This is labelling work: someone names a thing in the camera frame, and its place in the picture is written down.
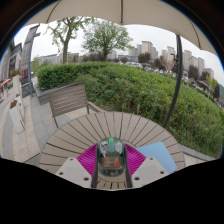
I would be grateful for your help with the tall grey sign pillar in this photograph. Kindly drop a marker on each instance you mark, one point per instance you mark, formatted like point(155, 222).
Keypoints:
point(26, 50)

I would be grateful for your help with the dark curved parasol pole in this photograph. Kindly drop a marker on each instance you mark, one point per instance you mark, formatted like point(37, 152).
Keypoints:
point(176, 76)

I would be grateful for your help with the group of apartment towers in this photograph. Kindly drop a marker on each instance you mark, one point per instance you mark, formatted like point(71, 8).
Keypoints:
point(146, 48)

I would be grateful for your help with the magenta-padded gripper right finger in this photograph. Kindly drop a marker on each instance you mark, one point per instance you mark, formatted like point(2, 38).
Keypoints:
point(148, 171)

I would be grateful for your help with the white flower planter box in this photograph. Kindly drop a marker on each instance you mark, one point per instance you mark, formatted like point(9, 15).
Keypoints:
point(16, 118)
point(15, 83)

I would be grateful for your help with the brown slatted outdoor chair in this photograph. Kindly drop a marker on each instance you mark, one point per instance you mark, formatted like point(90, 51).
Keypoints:
point(68, 98)

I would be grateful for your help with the beige parasol canopy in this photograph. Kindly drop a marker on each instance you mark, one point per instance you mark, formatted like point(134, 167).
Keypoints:
point(100, 10)

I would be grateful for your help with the round leafy green tree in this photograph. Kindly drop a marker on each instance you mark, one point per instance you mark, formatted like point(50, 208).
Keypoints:
point(105, 35)

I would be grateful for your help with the thin sparse-leaved tree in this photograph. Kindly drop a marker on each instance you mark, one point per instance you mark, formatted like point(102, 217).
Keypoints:
point(65, 50)

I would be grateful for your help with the blue mouse pad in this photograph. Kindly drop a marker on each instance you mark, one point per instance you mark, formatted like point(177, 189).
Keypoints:
point(160, 155)

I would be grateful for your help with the dark storefront building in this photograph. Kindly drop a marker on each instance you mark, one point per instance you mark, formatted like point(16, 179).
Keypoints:
point(12, 63)

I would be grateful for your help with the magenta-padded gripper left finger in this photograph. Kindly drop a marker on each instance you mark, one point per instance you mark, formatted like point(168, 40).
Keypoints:
point(75, 171)

